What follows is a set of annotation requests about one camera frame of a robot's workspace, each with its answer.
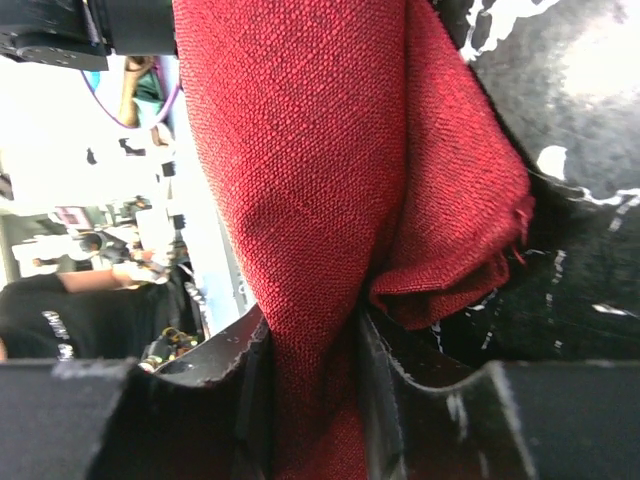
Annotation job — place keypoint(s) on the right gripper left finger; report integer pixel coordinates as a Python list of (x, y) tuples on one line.
[(206, 415)]

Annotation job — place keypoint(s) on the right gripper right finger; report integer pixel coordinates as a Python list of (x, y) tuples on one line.
[(427, 416)]

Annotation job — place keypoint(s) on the red cloth napkin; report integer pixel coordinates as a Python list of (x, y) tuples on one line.
[(352, 154)]

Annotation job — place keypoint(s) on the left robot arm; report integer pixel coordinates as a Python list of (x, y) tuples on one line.
[(81, 35)]

